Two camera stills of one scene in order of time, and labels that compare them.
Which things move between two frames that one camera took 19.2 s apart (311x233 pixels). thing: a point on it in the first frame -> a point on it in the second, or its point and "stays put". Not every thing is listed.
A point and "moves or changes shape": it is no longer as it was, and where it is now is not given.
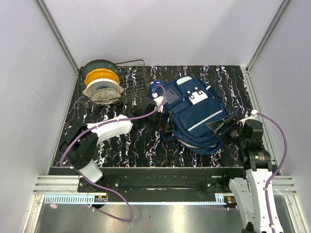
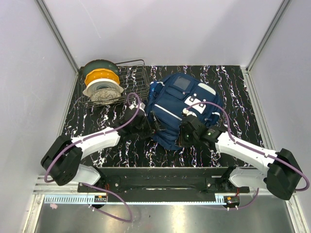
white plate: x=101 y=83 stays put
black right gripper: x=230 y=121 -> x=180 y=141
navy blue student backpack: x=191 y=107 moves or changes shape
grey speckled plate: x=105 y=95 stays put
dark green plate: x=100 y=64 stays put
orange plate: x=101 y=74 stays put
